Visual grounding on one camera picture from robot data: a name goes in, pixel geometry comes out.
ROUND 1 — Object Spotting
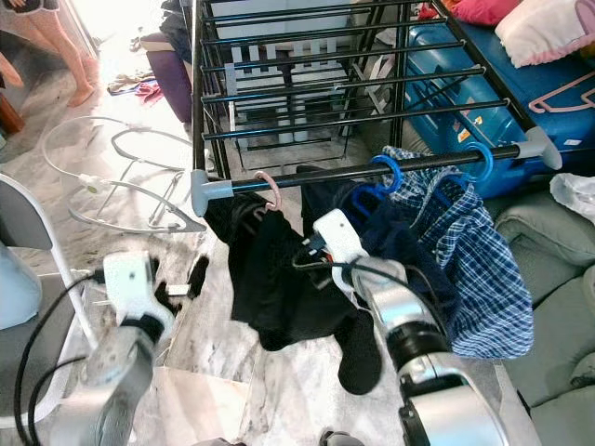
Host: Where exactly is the black garment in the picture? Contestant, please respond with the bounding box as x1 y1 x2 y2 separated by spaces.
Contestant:
205 165 384 398

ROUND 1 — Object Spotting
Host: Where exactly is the salmon red plastic hanger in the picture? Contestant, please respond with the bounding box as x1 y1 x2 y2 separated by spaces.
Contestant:
252 170 283 214

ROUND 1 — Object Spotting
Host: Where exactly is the blue plastic hanger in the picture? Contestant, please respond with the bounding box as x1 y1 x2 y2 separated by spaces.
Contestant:
465 141 496 185
349 153 403 215

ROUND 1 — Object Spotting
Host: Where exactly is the dark navy garment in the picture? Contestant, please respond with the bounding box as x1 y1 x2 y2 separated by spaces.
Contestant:
344 181 461 363

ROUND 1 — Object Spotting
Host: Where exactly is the black metal drying rack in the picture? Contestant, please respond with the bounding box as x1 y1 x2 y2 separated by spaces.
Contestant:
191 0 565 218

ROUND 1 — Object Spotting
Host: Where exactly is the white plastic stool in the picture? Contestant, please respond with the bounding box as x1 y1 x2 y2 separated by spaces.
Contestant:
228 58 345 148

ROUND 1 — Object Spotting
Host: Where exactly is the light blue cushion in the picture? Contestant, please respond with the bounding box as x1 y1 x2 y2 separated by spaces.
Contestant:
0 243 44 333

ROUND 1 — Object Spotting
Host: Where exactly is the grey white folding chair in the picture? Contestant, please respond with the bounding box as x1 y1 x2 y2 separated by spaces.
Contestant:
0 172 100 433

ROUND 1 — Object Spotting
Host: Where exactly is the blue plaid shirt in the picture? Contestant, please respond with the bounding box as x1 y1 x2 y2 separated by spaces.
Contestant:
386 146 536 361

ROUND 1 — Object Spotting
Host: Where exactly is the purple armchair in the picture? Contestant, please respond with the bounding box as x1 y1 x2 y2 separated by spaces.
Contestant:
142 35 198 124

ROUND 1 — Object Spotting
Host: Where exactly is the colourful clothes heap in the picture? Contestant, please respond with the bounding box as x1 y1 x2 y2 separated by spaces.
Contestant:
107 72 165 105

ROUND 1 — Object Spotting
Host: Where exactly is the blue hard suitcase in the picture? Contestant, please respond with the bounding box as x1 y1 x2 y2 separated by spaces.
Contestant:
404 20 595 177

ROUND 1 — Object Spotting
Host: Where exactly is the grey green sofa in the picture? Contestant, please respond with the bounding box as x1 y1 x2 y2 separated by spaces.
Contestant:
488 186 595 446

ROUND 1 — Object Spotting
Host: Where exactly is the brown wooden furniture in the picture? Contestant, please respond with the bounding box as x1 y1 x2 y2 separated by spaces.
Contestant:
0 56 26 133

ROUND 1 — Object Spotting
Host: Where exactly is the dark teal clothing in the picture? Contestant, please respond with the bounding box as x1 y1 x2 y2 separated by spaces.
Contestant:
158 0 198 68

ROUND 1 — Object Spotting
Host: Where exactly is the red cushion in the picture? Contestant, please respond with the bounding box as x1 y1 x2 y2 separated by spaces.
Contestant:
451 0 528 27

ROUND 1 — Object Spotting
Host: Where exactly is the white pink pillow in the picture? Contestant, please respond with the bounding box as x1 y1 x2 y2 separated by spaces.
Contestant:
495 0 595 69

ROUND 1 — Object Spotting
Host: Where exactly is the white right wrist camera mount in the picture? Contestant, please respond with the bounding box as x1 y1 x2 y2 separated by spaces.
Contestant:
312 208 369 292

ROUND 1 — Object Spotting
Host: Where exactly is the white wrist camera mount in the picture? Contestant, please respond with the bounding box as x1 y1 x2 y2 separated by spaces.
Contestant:
312 208 369 292
103 250 159 323

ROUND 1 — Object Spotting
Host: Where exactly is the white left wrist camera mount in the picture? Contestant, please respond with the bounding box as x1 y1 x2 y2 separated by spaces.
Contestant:
103 250 159 323

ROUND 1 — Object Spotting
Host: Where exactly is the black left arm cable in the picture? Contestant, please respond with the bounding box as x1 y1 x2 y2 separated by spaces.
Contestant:
19 268 110 446

